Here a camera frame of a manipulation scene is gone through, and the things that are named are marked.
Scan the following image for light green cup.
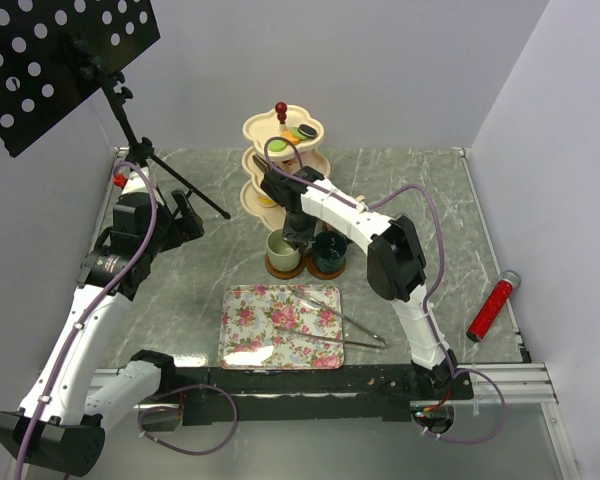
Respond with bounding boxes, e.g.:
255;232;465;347
266;229;301;272

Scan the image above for brown wooden saucer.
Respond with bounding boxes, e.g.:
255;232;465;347
305;255;346;280
265;256;306;280

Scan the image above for dark green mug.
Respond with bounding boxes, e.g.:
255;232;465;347
312;231;348;274

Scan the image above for chocolate cake slice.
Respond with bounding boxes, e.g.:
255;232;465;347
252;154;270;174

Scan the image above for orange macaron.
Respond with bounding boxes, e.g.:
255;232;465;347
281;130;301;145

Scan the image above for cream three-tier cake stand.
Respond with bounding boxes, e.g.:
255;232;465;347
240;105;331;231

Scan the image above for colourful macarons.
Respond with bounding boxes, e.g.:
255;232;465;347
298;124;318;139

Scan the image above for metal serving tongs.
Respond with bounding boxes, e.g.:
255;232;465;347
273;285;390;350

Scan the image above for black perforated music stand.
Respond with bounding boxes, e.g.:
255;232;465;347
0;1;201;196

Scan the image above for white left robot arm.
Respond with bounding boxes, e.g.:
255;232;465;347
0;188;204;477

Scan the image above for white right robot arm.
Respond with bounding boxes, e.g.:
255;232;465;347
260;166;456;399

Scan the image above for floral serving tray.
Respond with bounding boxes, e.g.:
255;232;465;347
218;285;344;371

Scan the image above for red glitter microphone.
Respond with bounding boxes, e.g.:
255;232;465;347
466;270;521;342

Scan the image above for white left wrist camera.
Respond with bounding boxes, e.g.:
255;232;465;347
112;170;164;205

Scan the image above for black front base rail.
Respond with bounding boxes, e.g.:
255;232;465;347
177;364;435;426

